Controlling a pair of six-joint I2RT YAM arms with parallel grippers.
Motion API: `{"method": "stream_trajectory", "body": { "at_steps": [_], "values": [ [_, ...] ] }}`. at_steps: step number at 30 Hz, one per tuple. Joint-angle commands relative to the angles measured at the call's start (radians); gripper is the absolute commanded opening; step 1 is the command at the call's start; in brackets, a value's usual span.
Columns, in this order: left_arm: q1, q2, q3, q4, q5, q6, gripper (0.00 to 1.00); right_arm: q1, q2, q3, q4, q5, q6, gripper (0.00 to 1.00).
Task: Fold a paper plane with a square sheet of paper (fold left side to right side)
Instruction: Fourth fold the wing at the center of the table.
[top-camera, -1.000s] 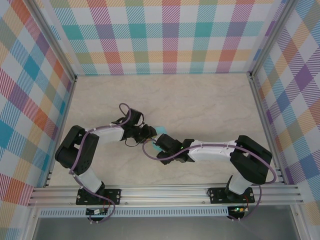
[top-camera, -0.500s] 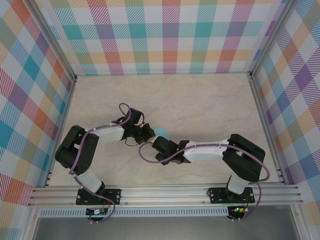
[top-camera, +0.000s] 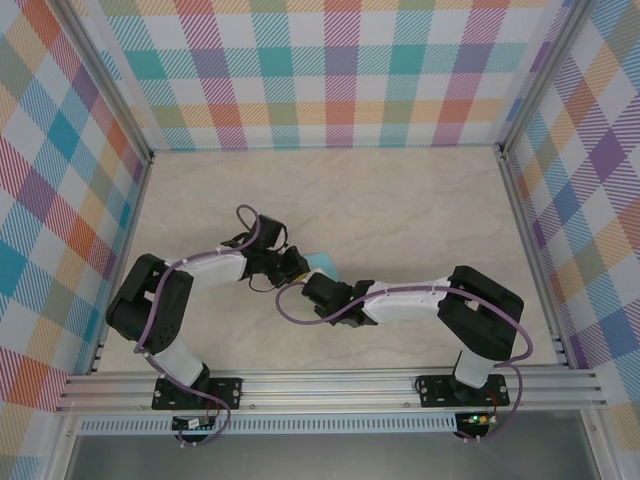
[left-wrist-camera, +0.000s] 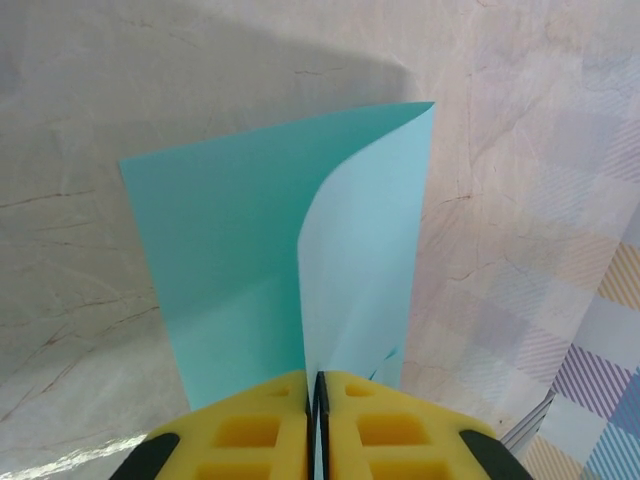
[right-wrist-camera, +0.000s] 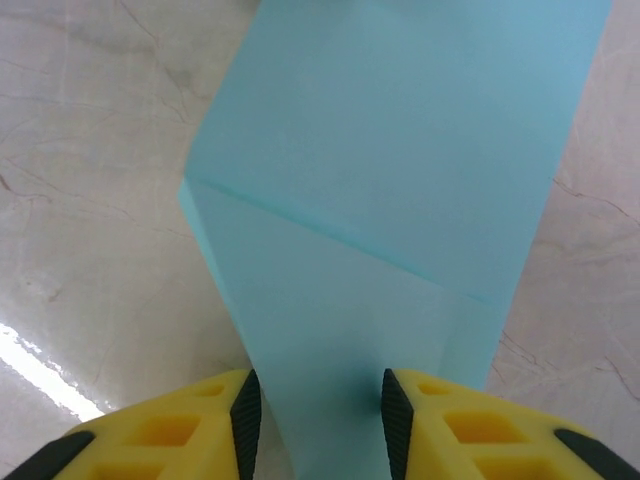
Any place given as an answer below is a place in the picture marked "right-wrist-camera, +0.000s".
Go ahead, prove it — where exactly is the light blue cloth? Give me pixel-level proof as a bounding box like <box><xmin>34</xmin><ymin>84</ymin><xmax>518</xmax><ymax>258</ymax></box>
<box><xmin>177</xmin><ymin>0</ymin><xmax>615</xmax><ymax>480</ymax></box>

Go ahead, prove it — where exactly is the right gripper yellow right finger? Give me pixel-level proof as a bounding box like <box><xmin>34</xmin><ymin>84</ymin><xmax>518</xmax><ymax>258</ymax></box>
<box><xmin>381</xmin><ymin>368</ymin><xmax>640</xmax><ymax>480</ymax></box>

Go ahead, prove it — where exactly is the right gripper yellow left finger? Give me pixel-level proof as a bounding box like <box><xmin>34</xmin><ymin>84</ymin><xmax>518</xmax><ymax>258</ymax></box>
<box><xmin>4</xmin><ymin>368</ymin><xmax>263</xmax><ymax>480</ymax></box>

